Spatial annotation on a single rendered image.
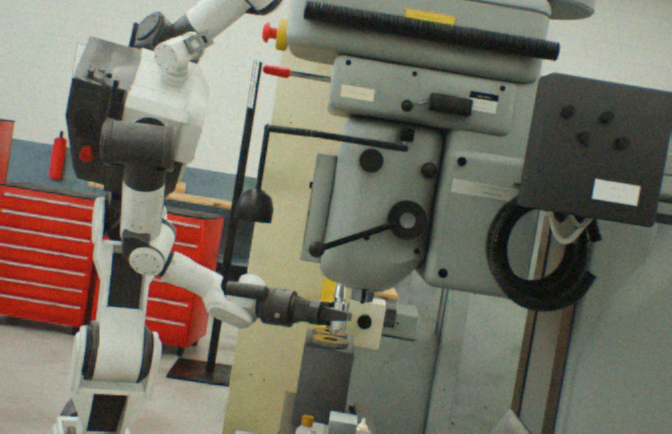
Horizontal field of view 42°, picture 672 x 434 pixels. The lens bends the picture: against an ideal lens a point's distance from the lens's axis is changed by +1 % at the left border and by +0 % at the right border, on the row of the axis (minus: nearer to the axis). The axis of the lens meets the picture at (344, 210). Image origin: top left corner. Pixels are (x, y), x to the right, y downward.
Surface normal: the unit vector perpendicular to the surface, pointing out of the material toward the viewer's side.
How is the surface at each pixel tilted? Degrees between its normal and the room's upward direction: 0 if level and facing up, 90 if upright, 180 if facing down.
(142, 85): 35
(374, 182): 90
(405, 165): 90
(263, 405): 90
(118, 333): 60
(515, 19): 90
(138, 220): 123
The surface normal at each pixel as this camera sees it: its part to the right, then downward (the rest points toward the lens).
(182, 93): 0.33, -0.75
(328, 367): 0.00, 0.05
